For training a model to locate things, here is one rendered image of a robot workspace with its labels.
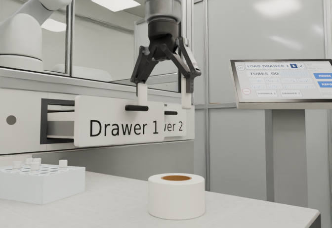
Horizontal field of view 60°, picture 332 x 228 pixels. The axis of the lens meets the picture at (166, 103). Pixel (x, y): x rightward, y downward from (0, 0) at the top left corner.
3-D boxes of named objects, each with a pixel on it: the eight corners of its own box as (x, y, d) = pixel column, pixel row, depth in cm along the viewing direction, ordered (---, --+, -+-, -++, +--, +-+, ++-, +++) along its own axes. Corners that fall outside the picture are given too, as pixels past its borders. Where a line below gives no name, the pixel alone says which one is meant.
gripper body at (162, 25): (186, 23, 71) (186, 60, 71) (159, 30, 77) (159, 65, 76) (167, 14, 65) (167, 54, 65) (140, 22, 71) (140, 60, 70)
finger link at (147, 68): (157, 47, 69) (153, 44, 70) (134, 84, 73) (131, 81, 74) (167, 50, 72) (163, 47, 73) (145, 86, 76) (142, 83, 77)
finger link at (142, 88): (139, 82, 73) (137, 83, 73) (139, 110, 72) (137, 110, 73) (147, 84, 75) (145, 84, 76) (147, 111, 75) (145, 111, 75)
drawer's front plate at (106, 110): (164, 140, 83) (164, 102, 84) (78, 147, 60) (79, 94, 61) (159, 140, 84) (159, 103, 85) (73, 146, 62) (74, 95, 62)
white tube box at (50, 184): (85, 191, 46) (85, 167, 46) (43, 205, 38) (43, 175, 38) (28, 184, 51) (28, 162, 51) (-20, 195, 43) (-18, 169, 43)
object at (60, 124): (155, 135, 83) (155, 114, 83) (80, 139, 63) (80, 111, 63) (74, 132, 108) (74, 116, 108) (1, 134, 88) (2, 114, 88)
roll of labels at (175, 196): (194, 201, 40) (194, 172, 40) (213, 217, 33) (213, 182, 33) (144, 204, 38) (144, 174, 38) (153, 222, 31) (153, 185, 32)
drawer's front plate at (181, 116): (186, 135, 116) (186, 108, 117) (136, 138, 94) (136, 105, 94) (183, 135, 117) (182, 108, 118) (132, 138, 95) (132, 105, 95)
